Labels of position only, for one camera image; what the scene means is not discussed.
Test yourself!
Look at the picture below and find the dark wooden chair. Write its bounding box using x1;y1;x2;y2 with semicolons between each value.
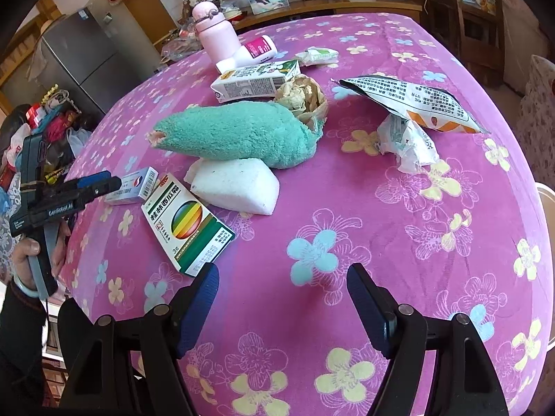
427;0;506;75

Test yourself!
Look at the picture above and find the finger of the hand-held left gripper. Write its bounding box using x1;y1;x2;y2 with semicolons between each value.
65;171;112;185
56;176;123;209

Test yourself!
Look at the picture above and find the person's left hand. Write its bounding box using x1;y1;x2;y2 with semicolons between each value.
12;220;72;287

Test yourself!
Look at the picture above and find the beige tissue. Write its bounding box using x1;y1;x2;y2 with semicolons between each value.
272;73;328;123

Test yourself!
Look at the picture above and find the heap of bags and clutter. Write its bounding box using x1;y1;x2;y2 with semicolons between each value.
6;87;94;176

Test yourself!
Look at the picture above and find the grey refrigerator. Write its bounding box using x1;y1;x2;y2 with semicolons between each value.
32;6;131;115

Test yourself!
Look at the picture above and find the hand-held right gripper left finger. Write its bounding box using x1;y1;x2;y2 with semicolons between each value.
56;262;222;416

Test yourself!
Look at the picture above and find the white bucket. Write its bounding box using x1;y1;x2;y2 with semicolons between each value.
535;181;552;226

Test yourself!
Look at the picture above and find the person's left forearm dark sleeve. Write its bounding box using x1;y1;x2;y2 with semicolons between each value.
0;284;49;416

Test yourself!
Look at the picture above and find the floral covered sofa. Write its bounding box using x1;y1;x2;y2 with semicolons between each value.
518;54;555;183

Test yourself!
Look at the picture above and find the pink floral tablecloth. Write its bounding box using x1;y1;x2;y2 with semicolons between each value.
58;11;554;416

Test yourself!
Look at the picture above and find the pink bottle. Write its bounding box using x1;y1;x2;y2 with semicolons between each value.
192;2;237;64

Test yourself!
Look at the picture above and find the silver printed snack bag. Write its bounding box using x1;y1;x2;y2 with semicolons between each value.
331;76;492;135

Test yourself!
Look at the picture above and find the white green drink carton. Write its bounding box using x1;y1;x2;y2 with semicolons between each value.
211;59;301;104

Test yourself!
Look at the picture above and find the white foam block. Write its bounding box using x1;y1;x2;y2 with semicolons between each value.
184;157;281;216

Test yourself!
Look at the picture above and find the pale green bracelet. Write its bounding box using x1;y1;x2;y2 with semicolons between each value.
12;276;41;299

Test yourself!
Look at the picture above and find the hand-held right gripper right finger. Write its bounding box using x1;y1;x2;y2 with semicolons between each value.
347;262;509;416

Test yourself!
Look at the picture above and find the rainbow print medicine box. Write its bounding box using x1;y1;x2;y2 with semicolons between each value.
141;172;236;277

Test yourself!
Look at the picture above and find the light wooden counter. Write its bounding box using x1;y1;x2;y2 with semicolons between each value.
234;0;424;32

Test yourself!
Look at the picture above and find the clear plastic bag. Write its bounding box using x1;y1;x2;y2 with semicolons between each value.
161;13;205;67

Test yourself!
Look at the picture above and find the white bottle magenta label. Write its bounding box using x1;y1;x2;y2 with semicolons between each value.
216;35;277;74

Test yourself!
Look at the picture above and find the crumpled white green wrapper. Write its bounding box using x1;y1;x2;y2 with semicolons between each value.
296;46;340;67

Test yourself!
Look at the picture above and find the crumpled white plastic wrapper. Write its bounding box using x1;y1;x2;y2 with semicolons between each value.
376;114;441;174

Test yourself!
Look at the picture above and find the teal fuzzy cloth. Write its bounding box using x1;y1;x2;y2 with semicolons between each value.
150;99;326;170

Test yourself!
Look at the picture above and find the small blue white box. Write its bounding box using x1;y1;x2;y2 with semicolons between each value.
104;166;160;206

